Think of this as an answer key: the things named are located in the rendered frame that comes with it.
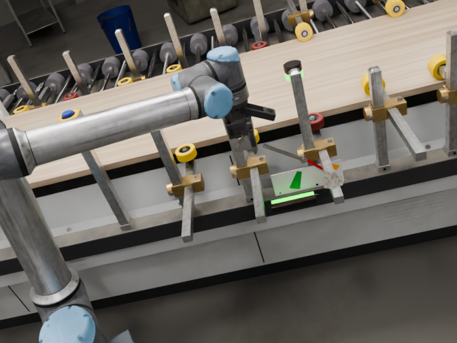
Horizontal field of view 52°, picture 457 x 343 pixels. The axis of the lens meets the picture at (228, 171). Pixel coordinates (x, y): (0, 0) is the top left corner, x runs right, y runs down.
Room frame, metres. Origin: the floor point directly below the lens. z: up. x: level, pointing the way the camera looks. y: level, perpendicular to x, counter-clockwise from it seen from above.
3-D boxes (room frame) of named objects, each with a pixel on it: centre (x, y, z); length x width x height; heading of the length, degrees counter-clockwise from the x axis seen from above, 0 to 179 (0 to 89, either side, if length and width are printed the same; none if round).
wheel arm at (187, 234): (1.36, 0.16, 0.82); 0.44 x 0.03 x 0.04; 171
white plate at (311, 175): (1.34, -0.27, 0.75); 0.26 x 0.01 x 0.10; 81
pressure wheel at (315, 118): (1.48, -0.36, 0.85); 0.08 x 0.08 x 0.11
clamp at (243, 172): (1.40, -0.08, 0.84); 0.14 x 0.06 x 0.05; 81
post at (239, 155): (1.40, -0.05, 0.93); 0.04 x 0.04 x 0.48; 81
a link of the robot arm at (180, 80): (1.27, 0.01, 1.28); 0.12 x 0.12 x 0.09; 18
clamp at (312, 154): (1.36, -0.32, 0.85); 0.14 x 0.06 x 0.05; 81
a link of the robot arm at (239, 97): (1.31, -0.09, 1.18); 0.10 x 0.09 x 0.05; 171
